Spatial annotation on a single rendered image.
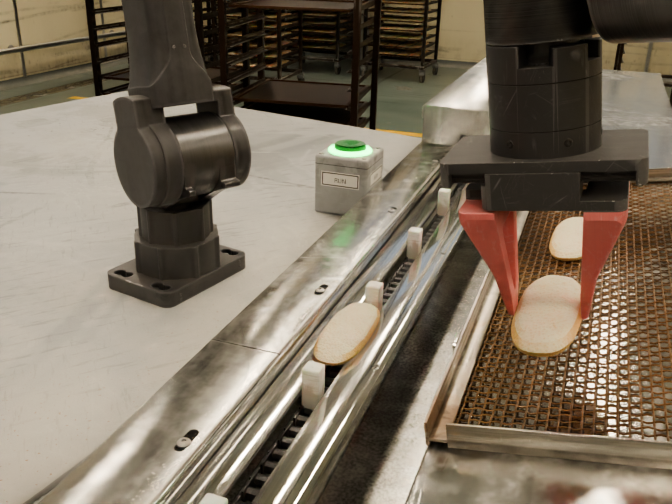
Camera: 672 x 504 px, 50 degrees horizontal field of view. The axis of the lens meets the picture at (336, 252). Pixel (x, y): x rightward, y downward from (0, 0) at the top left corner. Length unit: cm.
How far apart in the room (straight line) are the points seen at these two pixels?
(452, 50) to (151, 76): 721
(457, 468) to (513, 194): 14
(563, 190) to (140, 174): 40
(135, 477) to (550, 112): 29
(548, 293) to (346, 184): 49
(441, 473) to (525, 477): 4
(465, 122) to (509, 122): 71
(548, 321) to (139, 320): 39
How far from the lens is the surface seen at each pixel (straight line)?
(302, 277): 64
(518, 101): 37
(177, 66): 65
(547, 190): 37
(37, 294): 74
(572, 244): 64
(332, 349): 54
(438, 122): 110
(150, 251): 70
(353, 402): 48
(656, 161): 132
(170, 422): 46
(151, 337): 64
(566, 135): 37
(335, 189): 90
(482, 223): 39
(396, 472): 49
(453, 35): 779
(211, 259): 71
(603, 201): 37
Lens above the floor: 113
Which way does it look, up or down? 23 degrees down
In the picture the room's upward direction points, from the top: 1 degrees clockwise
